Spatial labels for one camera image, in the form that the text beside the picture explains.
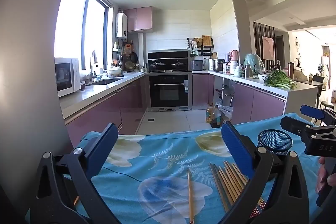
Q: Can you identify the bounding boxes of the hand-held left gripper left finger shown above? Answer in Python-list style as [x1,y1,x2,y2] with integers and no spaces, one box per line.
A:
[37,122,118,224]

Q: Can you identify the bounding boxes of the pink base cabinets with countertop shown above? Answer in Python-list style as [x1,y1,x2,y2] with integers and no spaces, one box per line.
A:
[59,72,150,142]
[192,70,318,126]

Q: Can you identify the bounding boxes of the green leafy vegetables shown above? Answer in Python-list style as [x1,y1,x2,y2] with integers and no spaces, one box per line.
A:
[263,70,298,90]

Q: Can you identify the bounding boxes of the white water heater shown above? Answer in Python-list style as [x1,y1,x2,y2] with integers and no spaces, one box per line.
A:
[116,13,128,38]

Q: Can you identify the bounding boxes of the dark slatted room divider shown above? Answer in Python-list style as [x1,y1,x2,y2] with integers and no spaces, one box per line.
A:
[253,22,276,69]

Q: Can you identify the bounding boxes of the white microwave oven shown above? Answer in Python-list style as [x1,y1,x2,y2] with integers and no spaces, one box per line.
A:
[55,57,81,98]

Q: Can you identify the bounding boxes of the blue floral tablecloth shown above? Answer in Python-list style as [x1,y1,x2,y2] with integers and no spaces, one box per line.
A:
[25,112,323,224]

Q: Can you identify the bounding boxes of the steel sink faucet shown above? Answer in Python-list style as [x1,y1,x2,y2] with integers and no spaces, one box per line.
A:
[89,50,97,83]

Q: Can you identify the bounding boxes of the black wall rack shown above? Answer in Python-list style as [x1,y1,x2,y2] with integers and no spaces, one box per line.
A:
[187,37,214,56]

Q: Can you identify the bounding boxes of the kitchen sink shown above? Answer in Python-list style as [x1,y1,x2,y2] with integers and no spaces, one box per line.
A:
[87,78,126,86]

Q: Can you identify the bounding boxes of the person's right hand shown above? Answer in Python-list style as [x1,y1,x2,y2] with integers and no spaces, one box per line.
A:
[316,156,336,194]

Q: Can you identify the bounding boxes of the bunch of wooden chopsticks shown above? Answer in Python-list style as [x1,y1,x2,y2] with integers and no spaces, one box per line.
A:
[209,160,265,214]

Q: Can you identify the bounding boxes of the red-ended wooden chopstick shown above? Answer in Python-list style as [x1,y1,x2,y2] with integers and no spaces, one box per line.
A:
[187,168,195,224]

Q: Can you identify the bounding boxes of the grey refrigerator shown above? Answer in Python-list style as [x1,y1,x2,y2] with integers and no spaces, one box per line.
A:
[0,0,88,224]

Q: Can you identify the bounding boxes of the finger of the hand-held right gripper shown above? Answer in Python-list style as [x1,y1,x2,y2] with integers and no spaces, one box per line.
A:
[280,116,336,144]
[300,105,336,126]

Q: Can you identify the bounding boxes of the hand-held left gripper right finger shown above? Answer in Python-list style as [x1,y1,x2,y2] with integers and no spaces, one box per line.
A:
[217,121,310,224]

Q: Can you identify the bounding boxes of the black mesh utensil holder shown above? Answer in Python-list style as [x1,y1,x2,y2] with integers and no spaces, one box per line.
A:
[257,129,294,156]

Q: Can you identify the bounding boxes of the pink wall cabinet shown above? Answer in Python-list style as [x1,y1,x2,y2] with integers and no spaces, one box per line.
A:
[123,7,153,32]

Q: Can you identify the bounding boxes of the cooking oil bottle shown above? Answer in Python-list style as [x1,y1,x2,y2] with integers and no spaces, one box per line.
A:
[210,105,222,128]
[205,103,214,124]

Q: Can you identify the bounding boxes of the green fan in plastic cover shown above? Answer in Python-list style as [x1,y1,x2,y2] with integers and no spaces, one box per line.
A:
[244,53,265,74]

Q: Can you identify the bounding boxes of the pink wall picture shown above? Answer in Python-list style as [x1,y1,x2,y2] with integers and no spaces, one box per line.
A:
[262,36,275,60]

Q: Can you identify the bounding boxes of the white plastic bag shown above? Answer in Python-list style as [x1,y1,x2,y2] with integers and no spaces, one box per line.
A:
[219,105,234,122]

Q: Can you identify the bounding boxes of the stainless steel pot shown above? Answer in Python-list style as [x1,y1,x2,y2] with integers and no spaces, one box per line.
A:
[211,59,226,72]

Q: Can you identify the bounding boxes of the black integrated stove with oven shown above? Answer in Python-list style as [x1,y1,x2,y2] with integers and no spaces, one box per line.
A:
[147,49,193,112]

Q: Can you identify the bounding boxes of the kitchen window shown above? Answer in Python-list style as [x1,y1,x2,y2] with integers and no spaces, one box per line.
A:
[54,0,113,71]

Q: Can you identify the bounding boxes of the dining table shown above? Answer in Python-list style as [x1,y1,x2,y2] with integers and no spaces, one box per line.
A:
[294,77,326,109]

